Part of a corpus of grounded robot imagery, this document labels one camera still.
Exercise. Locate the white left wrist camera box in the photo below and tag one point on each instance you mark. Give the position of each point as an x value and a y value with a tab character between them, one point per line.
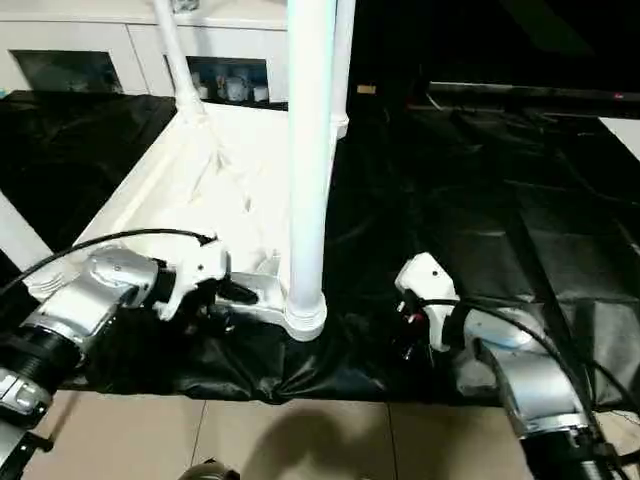
195	275

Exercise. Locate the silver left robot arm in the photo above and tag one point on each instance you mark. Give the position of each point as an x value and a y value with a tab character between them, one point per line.
80	305

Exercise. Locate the grey robot foot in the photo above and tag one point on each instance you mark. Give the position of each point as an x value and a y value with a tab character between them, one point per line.
210	471

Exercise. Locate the white plastic table top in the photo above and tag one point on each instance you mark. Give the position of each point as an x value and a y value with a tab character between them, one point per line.
200	190

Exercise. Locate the small yellow tag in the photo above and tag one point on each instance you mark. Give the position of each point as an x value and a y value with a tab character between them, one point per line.
366	90

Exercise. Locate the white cabinet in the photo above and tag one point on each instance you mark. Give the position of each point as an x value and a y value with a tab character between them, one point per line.
100	40

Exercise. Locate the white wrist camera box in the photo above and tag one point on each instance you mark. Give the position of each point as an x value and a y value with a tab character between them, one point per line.
195	275
428	290

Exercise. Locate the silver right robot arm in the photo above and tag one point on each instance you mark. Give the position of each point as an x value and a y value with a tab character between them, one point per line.
530	380

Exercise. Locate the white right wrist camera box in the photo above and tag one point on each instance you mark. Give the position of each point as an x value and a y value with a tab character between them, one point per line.
428	290

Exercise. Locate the white flat board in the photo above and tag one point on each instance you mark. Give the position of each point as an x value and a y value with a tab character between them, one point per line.
622	138

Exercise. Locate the black mat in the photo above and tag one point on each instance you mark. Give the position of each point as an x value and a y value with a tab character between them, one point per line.
450	250

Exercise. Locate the white plastic table leg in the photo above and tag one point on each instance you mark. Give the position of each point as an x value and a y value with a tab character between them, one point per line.
343	60
310	150
22	235
178	60

